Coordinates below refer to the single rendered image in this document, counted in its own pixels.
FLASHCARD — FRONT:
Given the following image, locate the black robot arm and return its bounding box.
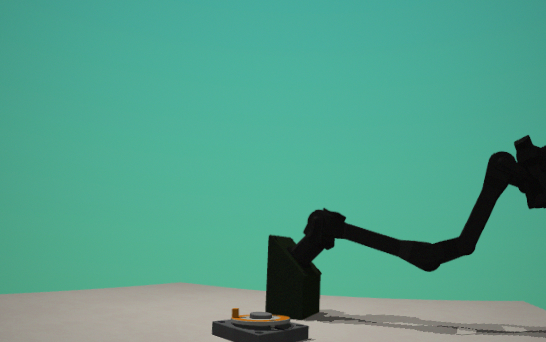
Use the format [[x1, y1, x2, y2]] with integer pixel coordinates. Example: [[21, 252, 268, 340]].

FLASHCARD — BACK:
[[286, 135, 546, 272]]

